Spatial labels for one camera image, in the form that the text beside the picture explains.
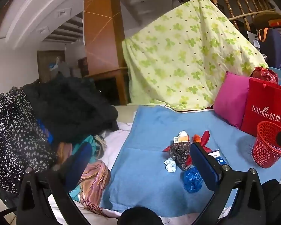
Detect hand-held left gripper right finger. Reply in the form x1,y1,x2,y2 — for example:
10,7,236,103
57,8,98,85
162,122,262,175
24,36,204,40
190,142,267,225

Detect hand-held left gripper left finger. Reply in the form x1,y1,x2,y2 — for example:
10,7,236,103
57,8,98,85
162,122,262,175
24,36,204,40
16,142,94,225

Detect blue white small box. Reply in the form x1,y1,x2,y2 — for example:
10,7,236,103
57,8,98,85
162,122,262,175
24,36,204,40
207,149,226,167

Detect blue plastic bag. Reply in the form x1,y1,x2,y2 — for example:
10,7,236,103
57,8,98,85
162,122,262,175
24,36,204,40
183,166,203,194

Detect red mesh basket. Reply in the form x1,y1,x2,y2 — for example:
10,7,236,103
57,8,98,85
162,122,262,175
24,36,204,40
252,121,281,168

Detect dark patterned plastic bag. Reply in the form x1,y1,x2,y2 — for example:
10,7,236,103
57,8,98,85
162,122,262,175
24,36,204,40
163,142,193,171

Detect white tissue wad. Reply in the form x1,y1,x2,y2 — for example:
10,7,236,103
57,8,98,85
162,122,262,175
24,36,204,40
164,158,178,173

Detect red white medicine box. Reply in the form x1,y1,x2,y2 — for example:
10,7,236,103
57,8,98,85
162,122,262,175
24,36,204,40
173,135,190,144

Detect orange cloth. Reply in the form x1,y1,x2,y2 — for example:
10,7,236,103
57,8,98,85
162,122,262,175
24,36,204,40
56,142,73,164

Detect teal cloth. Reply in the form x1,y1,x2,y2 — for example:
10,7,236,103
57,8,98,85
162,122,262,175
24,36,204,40
69,135,102,202

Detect pink orange striped scarf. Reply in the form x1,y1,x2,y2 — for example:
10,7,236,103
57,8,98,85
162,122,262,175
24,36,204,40
78,159,111,214

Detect tan patterned cloth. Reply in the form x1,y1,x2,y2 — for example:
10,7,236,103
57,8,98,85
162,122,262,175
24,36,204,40
94,135,107,158

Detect blue cloth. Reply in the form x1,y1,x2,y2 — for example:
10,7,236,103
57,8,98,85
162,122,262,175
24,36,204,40
36,119,54,143

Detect red gift bag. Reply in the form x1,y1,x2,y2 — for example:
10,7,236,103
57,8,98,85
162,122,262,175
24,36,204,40
240,78,281,137

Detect black clothing pile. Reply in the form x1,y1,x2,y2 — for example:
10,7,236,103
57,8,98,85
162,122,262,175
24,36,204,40
22,74,119,143

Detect blue towel blanket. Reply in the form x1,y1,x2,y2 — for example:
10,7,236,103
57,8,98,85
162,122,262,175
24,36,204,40
99,105,281,218

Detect beige mattress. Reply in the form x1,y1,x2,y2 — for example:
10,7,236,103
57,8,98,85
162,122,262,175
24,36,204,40
112,104,141,125

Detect pink pillow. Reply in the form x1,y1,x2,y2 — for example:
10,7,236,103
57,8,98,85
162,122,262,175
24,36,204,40
213,71,251,129

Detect knotted red plastic bag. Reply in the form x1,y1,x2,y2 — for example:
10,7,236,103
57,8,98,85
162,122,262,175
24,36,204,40
249,67,279,85

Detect black white floral garment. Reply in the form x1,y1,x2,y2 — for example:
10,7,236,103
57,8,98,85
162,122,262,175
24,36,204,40
0,88,59,195

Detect green clover quilt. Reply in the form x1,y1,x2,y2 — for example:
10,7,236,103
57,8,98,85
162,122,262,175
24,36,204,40
122,0,270,112

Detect round wooden board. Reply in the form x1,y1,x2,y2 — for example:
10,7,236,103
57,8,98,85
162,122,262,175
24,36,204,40
252,10,281,29

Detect wooden stair railing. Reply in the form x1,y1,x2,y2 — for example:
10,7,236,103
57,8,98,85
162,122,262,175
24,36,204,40
205,0,275,31

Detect metal wire hanger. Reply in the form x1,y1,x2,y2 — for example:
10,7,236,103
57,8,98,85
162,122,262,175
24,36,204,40
13,87,48,143

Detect navy bag orange handles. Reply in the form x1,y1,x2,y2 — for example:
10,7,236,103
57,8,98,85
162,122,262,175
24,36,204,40
256,27,281,72

